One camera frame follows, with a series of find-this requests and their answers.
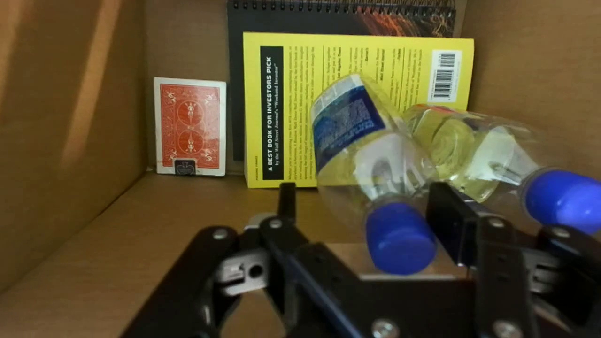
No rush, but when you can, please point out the yellow book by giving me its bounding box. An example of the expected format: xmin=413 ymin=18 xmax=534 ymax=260
xmin=241 ymin=31 xmax=477 ymax=189

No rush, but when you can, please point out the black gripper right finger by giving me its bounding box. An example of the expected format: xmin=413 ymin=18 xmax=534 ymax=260
xmin=427 ymin=182 xmax=534 ymax=338

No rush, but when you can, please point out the white cardboard box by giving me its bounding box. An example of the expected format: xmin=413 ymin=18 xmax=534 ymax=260
xmin=0 ymin=0 xmax=601 ymax=338

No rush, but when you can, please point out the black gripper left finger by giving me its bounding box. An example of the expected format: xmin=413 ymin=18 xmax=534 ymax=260
xmin=120 ymin=182 xmax=340 ymax=338

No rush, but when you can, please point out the clear bottle blue cap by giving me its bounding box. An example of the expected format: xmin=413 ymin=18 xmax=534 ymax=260
xmin=310 ymin=73 xmax=440 ymax=277
xmin=402 ymin=101 xmax=601 ymax=238

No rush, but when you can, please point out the red playing card deck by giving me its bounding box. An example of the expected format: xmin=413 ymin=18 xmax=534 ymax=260
xmin=152 ymin=75 xmax=229 ymax=178

